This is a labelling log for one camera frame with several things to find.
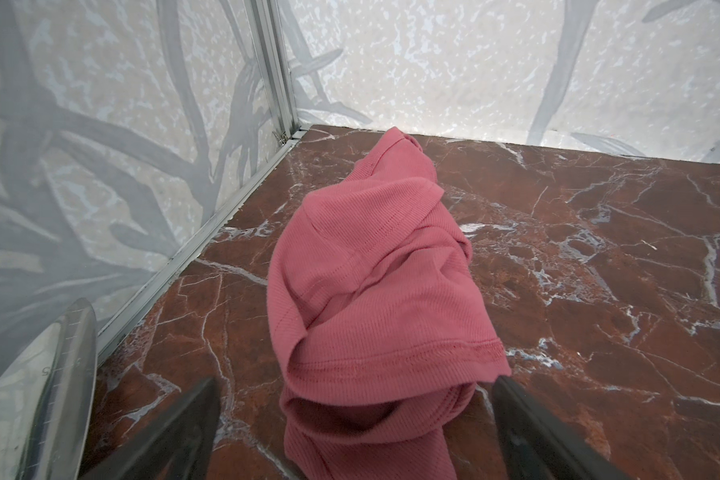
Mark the silver metal trowel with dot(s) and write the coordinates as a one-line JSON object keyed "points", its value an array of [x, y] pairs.
{"points": [[46, 397]]}

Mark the dark pink ribbed cloth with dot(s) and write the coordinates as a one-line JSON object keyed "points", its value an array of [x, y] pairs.
{"points": [[379, 329]]}

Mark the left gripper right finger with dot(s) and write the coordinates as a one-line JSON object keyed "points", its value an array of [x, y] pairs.
{"points": [[535, 444]]}

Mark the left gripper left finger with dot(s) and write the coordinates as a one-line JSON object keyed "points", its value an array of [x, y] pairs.
{"points": [[176, 445]]}

